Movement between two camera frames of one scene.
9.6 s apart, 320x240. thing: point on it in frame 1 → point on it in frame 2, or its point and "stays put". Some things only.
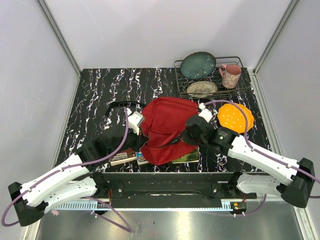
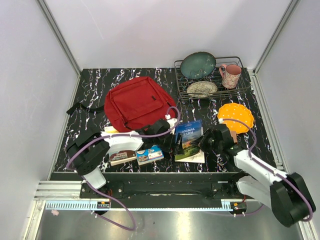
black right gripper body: (188, 137) → (208, 142)
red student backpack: (164, 119) → (133, 104)
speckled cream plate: (201, 89) stays put
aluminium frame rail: (60, 36) stays put
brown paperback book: (126, 155) stays put
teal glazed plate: (197, 64) stays put
